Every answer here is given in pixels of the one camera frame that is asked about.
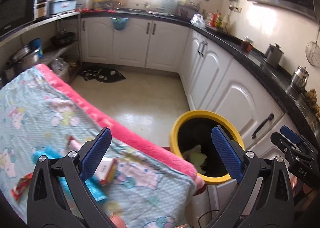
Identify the black floor mat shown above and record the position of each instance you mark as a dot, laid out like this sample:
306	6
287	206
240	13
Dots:
101	74

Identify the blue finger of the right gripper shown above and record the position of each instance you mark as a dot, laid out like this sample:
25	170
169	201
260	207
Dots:
290	135

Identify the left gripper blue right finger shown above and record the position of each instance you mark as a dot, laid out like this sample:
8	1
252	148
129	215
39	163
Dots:
230	152

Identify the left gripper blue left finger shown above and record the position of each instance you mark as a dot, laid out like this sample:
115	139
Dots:
92	152

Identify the black microwave oven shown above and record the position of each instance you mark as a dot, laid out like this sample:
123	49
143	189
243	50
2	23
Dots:
15	13

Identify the green knitted cloth bundle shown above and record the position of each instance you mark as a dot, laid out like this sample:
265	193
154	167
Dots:
196	158

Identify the blue hanging sink basket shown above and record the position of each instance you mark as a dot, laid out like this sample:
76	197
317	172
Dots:
119	23

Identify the black granite countertop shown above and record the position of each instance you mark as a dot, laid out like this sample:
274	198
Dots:
275	80

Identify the pink blanket under cloth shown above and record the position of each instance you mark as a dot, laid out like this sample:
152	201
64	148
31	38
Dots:
120	132

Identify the wire skimmer strainer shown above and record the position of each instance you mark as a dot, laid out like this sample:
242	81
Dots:
312	51

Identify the white cabinet run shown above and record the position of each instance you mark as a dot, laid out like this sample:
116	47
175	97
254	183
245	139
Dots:
211	77

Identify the red snack wrapper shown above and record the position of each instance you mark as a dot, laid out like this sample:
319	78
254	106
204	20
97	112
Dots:
21	186

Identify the crushed pink red carton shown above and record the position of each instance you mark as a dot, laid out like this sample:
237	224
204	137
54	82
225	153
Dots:
106	170

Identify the grey electric kettle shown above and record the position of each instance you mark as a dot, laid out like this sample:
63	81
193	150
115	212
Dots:
273	55

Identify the steel pot with lid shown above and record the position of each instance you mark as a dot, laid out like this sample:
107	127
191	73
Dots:
23	59

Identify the black wok pan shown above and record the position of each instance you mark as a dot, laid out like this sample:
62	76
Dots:
63	39

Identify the yellow rimmed trash bin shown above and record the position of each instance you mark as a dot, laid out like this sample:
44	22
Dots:
195	128

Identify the Hello Kitty blue tablecloth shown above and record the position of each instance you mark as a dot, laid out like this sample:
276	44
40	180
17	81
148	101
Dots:
42	115

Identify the steel thermos jug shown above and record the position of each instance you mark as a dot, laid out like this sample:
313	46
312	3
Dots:
299	78

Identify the person's right hand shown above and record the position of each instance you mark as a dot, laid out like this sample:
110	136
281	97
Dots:
299	189

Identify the blue dish rack box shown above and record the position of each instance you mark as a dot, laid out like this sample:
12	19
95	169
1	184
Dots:
61	6

